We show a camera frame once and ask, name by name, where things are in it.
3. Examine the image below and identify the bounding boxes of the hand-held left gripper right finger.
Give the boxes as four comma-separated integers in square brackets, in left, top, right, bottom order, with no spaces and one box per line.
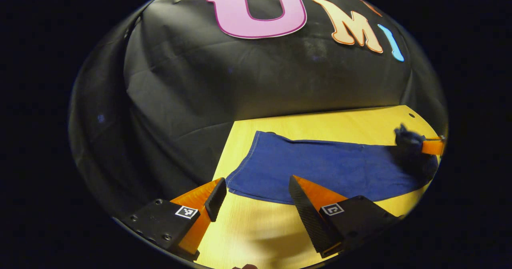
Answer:
[289,175,400,258]

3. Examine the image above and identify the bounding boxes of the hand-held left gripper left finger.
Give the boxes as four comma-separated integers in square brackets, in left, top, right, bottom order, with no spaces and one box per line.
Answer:
[120,177,227,261]

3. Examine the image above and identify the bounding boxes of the blue jeans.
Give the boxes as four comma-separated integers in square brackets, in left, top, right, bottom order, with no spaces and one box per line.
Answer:
[225,131,439,205]

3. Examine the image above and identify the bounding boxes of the black backdrop cloth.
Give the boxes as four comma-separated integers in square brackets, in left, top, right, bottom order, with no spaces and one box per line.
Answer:
[68,0,448,218]

